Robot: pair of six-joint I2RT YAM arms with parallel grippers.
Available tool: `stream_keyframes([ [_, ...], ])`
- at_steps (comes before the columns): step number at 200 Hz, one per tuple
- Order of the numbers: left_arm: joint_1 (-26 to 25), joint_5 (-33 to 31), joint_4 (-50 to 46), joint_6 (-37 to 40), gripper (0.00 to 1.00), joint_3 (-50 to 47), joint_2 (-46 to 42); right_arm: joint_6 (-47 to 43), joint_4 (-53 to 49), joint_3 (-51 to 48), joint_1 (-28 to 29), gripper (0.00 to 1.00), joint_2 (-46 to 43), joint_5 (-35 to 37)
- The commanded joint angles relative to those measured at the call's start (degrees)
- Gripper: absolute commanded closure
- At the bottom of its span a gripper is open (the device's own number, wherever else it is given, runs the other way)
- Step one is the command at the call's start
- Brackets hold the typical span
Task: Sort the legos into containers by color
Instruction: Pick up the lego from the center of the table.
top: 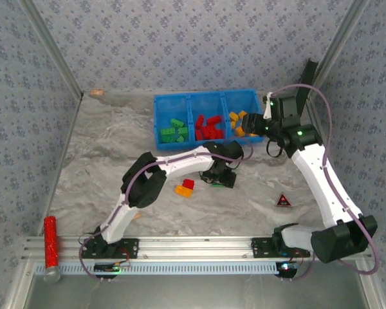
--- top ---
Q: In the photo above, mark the large red lego brick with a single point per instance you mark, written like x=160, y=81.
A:
x=209, y=131

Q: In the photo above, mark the blue three-compartment bin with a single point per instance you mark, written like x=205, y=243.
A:
x=170, y=106

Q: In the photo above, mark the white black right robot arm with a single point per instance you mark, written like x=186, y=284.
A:
x=321, y=186

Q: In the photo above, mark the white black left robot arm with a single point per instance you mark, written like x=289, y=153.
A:
x=186, y=164

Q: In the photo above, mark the red black triangle sign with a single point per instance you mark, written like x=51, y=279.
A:
x=283, y=202

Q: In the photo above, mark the ridged wooden block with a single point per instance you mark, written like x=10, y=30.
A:
x=136, y=216

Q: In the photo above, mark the right controller board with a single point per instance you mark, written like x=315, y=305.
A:
x=286, y=268

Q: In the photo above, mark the controller board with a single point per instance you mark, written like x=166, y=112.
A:
x=106, y=267
x=286, y=268

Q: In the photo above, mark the left controller board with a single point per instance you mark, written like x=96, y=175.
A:
x=106, y=267

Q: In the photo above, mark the small tan wooden block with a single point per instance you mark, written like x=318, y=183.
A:
x=96, y=92

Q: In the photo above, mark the red glitter tube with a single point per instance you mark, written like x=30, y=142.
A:
x=51, y=244

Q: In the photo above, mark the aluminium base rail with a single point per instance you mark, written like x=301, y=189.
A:
x=196, y=246

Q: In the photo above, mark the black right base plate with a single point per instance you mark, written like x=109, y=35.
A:
x=260, y=248

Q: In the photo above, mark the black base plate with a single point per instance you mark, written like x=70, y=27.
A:
x=260, y=248
x=132, y=249

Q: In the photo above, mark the aluminium frame post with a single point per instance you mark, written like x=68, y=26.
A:
x=54, y=48
x=337, y=48

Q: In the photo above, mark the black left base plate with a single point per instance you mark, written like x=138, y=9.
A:
x=132, y=249

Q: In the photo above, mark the aluminium back rail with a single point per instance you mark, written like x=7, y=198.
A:
x=132, y=92

